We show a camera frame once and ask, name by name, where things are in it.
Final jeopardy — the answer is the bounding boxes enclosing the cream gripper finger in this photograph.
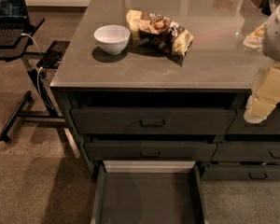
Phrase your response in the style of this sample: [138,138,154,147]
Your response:
[244,95,276,124]
[257,66,280,103]

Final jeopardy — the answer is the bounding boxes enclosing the brown chip bag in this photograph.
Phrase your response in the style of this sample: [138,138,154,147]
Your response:
[126,9,194,56]

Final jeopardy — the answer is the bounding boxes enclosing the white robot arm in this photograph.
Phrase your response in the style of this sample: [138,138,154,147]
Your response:
[244,5,280,124]

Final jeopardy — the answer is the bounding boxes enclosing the top right drawer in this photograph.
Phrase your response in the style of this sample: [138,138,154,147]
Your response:
[227,107,280,134]

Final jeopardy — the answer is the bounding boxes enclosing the middle right drawer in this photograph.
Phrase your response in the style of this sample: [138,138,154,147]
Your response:
[212,142,280,162]

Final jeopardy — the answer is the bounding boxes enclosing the bottom right drawer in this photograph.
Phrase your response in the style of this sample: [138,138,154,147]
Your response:
[202,165,280,181]

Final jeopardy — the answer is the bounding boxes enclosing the open bottom left drawer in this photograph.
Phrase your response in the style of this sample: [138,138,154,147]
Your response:
[91,164,209,224]

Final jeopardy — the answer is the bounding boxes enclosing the middle left drawer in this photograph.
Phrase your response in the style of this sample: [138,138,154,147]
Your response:
[85,141,217,161]

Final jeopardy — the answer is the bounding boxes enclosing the top left drawer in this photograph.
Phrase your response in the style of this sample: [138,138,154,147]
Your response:
[71,107,236,135]

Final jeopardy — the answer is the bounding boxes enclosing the dark grey cabinet island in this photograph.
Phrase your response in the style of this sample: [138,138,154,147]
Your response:
[50,0,280,177]

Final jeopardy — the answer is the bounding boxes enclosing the white ceramic bowl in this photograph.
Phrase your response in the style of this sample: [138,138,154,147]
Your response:
[94,25,130,55]

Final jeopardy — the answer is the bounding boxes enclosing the black smartphone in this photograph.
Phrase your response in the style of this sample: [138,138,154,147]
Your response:
[36,49,62,68]

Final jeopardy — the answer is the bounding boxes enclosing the black laptop stand table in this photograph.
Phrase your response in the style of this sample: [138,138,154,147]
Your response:
[0,15,71,143]

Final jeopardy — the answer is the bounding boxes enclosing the black laptop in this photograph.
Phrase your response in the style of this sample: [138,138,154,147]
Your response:
[0,0,30,36]

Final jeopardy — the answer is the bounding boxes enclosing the white charging cable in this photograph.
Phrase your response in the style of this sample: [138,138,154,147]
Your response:
[20,32,55,110]

